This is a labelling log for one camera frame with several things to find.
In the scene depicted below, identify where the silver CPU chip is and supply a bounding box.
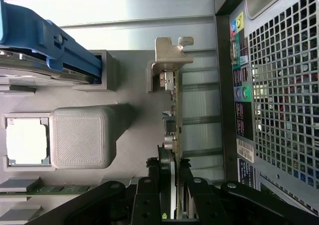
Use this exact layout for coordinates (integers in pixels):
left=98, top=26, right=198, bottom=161
left=5, top=117, right=48, bottom=166

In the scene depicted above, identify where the grey plastic parts rack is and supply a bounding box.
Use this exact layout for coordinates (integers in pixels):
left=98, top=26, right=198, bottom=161
left=0, top=49, right=175, bottom=225

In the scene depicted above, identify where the green RAM stick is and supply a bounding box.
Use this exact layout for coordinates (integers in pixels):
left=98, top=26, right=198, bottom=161
left=0, top=184, right=101, bottom=196

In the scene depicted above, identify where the hard disk with blue carrier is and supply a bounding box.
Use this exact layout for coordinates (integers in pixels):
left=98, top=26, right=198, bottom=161
left=0, top=0, right=103, bottom=86

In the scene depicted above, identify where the open black PC case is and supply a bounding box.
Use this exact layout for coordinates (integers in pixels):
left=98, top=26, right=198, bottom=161
left=213, top=0, right=319, bottom=225

